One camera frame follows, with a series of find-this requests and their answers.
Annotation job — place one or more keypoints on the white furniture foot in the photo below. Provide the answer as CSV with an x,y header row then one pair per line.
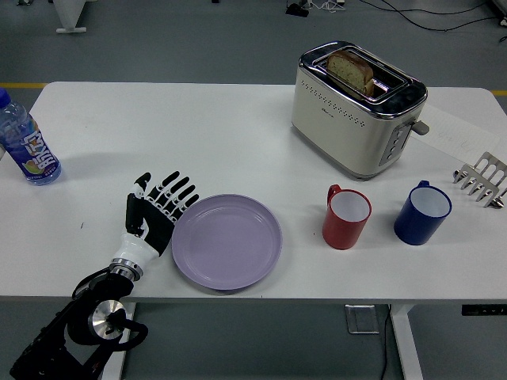
x,y
69,16

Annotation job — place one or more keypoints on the brown bread slice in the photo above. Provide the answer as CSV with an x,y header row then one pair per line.
x,y
350,71

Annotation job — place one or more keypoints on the cream chrome toaster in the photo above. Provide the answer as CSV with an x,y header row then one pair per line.
x,y
340,134

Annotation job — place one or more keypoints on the purple round plate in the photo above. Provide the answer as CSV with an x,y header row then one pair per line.
x,y
226,241

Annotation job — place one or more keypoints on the black power adapter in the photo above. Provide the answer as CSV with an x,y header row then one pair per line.
x,y
297,10

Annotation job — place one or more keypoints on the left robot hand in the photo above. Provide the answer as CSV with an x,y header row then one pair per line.
x,y
156,221

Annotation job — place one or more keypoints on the white paper sheet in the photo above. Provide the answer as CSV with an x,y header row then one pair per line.
x,y
455,130

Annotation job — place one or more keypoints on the red mug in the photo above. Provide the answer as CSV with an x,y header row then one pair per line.
x,y
340,233

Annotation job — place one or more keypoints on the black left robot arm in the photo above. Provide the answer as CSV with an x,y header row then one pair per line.
x,y
79,324

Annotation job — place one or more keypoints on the black table control panel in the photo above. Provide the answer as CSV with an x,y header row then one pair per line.
x,y
483,310

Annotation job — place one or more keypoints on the clear plastic holder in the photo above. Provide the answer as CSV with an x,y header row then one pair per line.
x,y
361,320

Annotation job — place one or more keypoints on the metal spoon rack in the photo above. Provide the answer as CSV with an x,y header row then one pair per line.
x,y
489,168

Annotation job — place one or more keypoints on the blue drink bottle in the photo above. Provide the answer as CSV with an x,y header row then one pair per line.
x,y
27,146

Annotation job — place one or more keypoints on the blue mug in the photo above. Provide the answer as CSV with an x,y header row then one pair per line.
x,y
414,227

